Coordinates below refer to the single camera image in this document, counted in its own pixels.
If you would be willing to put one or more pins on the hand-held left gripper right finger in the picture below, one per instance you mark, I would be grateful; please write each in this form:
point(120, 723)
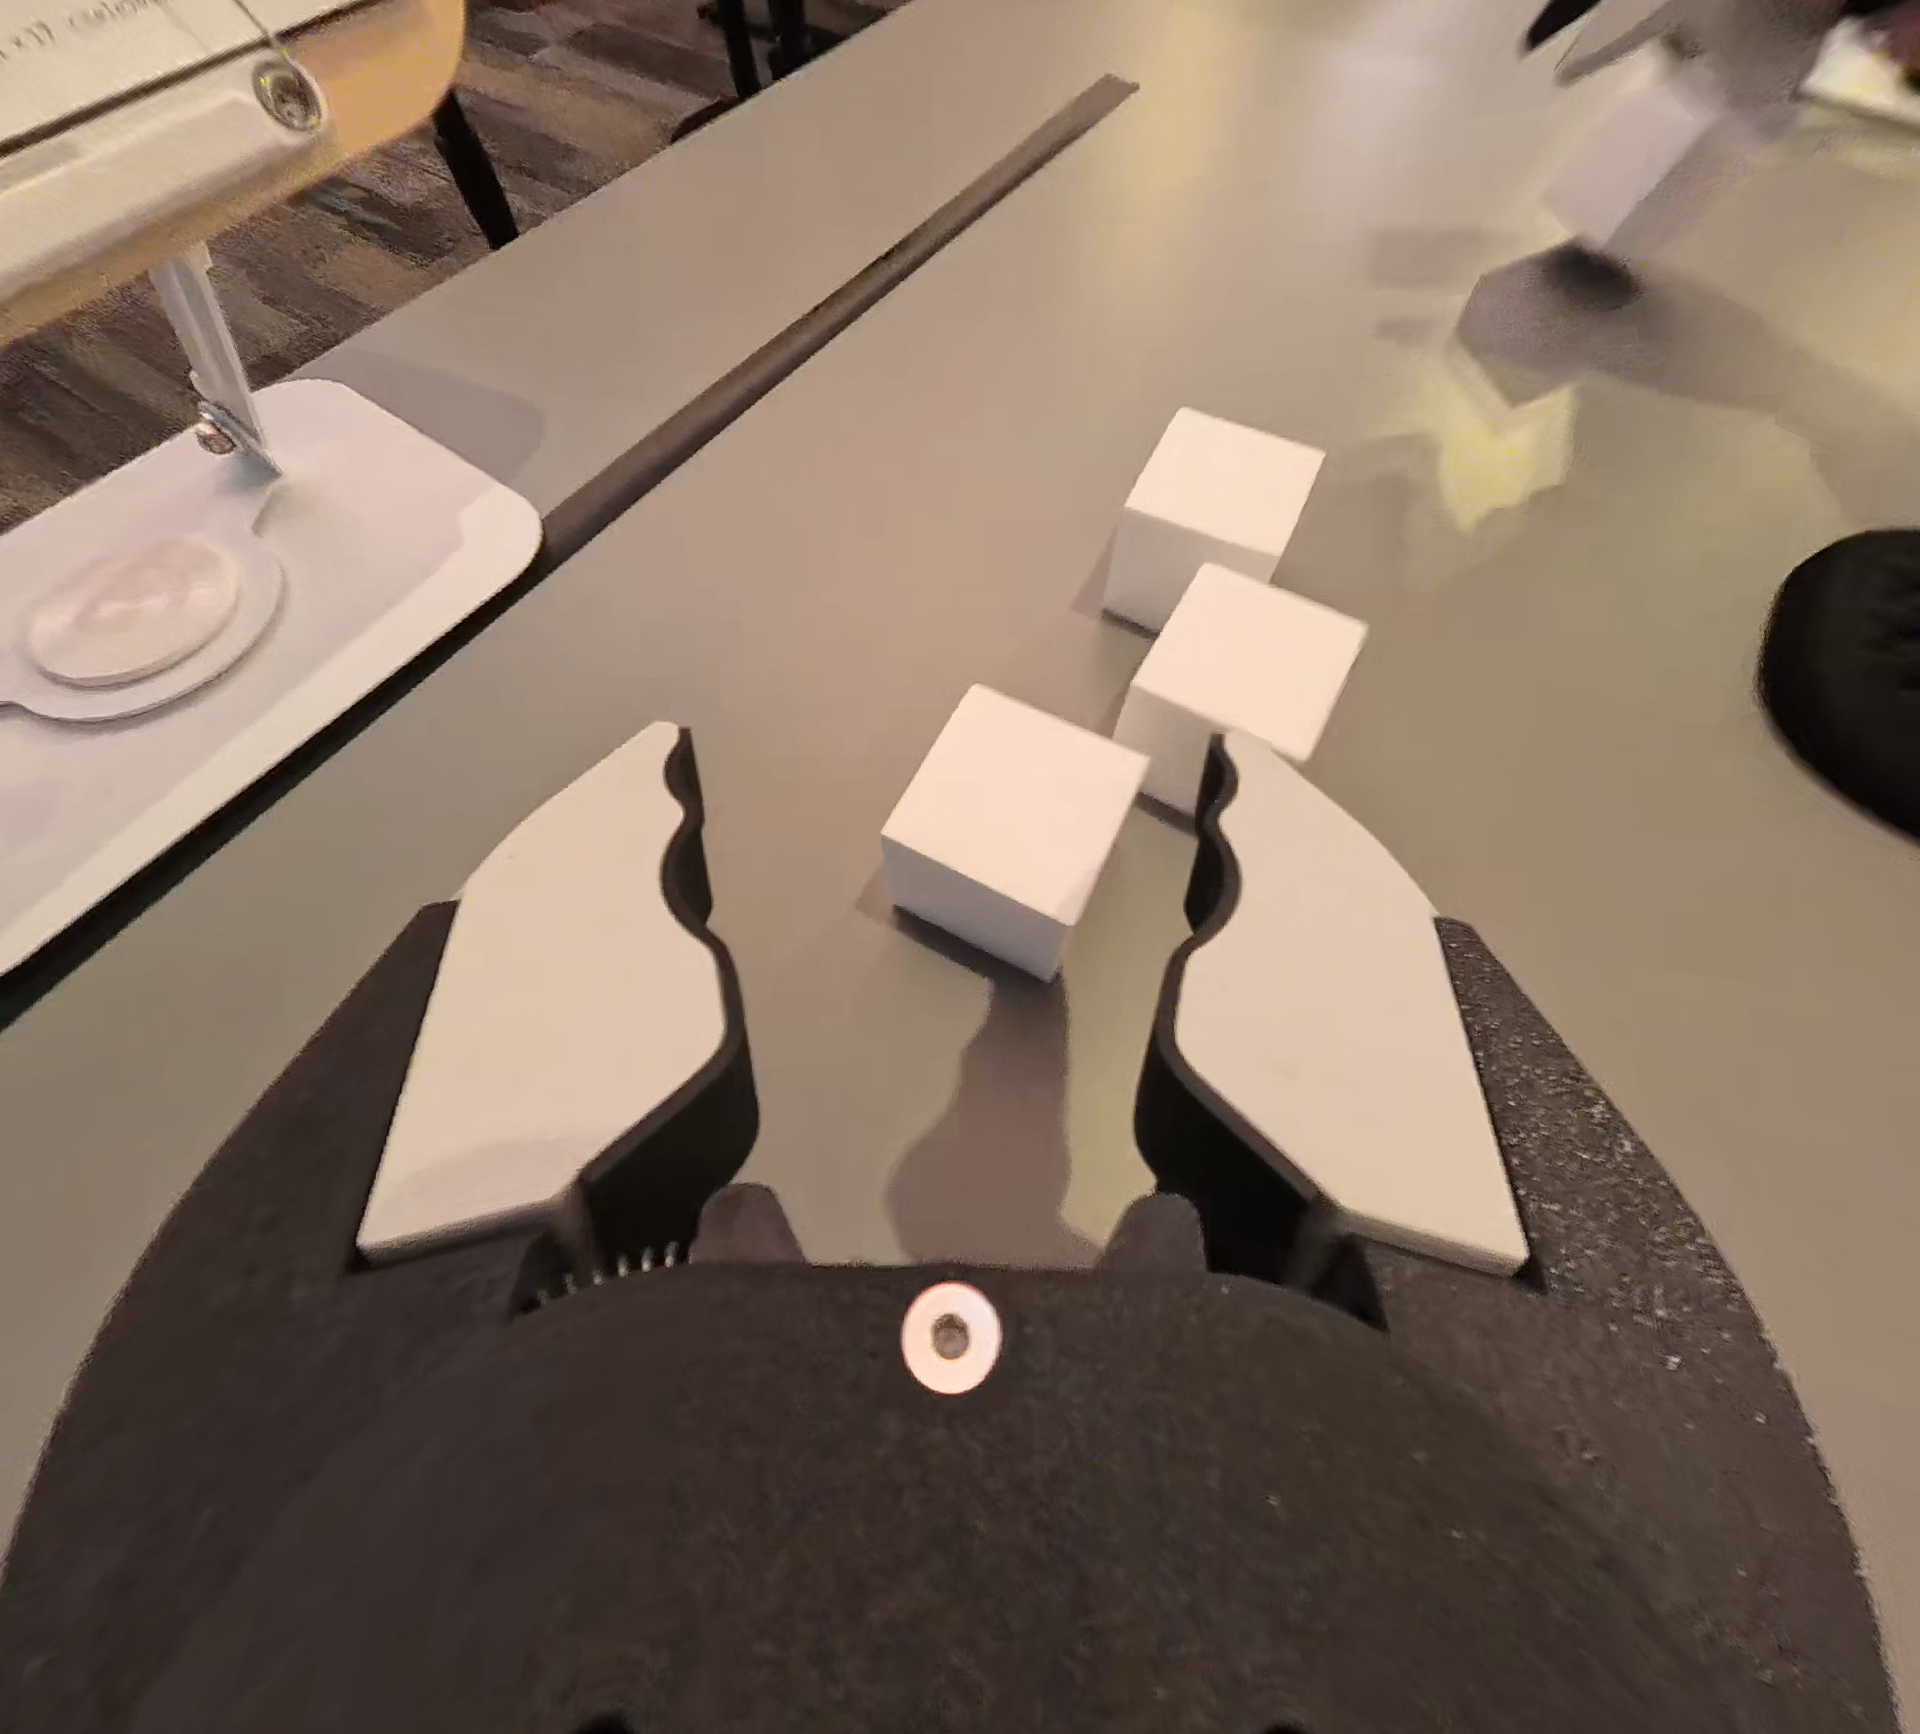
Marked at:
point(1335, 1044)

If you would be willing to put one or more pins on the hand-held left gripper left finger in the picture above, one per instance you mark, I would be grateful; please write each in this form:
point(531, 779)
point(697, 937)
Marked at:
point(554, 1044)

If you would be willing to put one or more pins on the white document stand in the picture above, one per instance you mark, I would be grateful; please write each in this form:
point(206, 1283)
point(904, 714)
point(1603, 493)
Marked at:
point(377, 535)

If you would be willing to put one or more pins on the black mesh wrist rest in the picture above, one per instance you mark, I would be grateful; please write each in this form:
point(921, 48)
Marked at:
point(1854, 686)

